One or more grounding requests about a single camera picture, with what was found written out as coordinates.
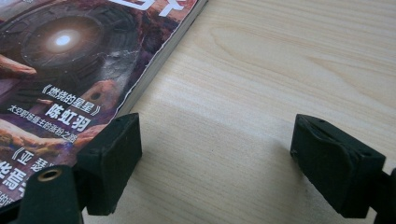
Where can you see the magazine with dark space cover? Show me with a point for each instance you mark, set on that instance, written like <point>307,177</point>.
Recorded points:
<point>77,62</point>

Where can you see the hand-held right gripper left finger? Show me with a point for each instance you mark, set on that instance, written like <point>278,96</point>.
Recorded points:
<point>109,161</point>

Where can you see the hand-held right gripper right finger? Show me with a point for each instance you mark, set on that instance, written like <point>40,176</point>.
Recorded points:
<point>336,168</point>

